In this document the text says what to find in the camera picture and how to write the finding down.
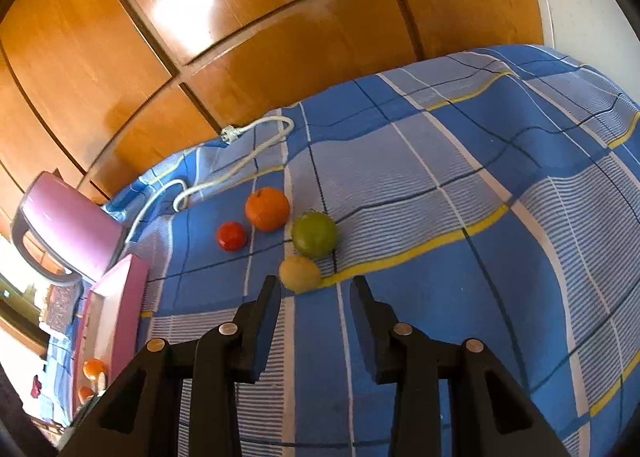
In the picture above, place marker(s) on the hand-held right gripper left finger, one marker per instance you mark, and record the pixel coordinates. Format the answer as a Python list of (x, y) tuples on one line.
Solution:
[(267, 332)]

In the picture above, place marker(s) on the red tomato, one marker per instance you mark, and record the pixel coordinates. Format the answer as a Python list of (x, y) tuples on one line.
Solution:
[(231, 236)]

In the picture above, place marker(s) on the silver embossed tissue box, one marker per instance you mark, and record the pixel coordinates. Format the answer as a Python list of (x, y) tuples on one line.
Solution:
[(62, 304)]

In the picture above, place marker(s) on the orange with stem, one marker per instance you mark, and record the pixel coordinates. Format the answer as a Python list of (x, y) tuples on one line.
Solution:
[(267, 208)]

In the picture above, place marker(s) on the wooden panelled wardrobe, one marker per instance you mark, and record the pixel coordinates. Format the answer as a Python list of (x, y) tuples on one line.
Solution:
[(250, 37)]

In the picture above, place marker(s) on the green tomato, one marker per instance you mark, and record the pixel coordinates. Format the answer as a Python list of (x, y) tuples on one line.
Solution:
[(315, 234)]

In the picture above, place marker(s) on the blue plaid cloth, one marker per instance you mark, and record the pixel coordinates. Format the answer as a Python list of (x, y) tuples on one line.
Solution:
[(450, 187)]

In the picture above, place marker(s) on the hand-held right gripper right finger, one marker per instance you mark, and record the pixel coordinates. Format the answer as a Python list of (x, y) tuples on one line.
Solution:
[(365, 337)]

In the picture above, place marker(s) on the white tray with pink rim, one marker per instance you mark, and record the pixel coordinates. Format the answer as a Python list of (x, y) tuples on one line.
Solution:
[(120, 307)]

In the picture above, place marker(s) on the red cloth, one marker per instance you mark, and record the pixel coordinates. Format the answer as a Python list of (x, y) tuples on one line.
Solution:
[(36, 387)]

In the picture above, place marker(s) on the pink electric kettle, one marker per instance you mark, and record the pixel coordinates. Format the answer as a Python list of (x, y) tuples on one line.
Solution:
[(70, 227)]

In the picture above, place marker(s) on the small yellowish fruit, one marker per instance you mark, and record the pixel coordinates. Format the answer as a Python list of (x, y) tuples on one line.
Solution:
[(300, 273)]

